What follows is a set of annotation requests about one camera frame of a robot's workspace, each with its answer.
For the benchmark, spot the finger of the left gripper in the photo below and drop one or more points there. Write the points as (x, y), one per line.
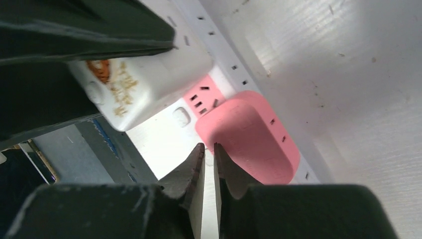
(38, 98)
(67, 30)

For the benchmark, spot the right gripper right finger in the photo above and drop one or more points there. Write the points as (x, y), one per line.
(252, 210)

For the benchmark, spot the pink plug adapter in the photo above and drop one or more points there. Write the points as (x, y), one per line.
(253, 136)

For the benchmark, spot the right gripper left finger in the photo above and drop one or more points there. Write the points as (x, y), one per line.
(168, 209)

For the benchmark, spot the white cube adapter orange sticker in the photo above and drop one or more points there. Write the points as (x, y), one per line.
(128, 91)

